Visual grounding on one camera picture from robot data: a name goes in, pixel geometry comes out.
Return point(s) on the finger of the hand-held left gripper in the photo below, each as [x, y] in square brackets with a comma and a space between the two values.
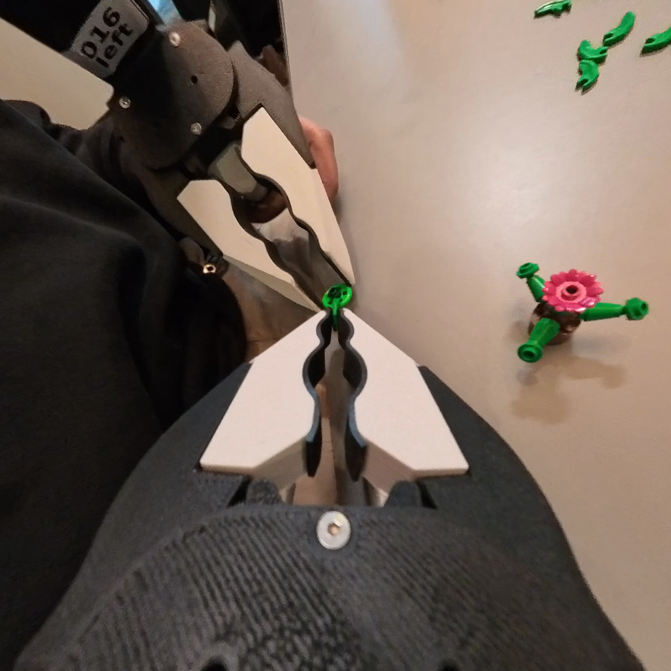
[215, 220]
[299, 178]

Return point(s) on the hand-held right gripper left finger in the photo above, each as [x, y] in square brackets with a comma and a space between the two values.
[257, 419]

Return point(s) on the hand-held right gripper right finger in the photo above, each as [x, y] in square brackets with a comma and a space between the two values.
[409, 419]

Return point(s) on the small green round stud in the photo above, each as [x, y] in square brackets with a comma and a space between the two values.
[339, 293]

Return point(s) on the brown pot flower assembly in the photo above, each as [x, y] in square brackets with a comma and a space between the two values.
[571, 299]

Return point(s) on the person's left hand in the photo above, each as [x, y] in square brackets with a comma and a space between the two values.
[322, 152]

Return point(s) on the person's black jacket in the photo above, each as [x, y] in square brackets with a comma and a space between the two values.
[78, 340]

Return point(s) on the scattered green leaf pieces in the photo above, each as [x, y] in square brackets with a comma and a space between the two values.
[590, 52]

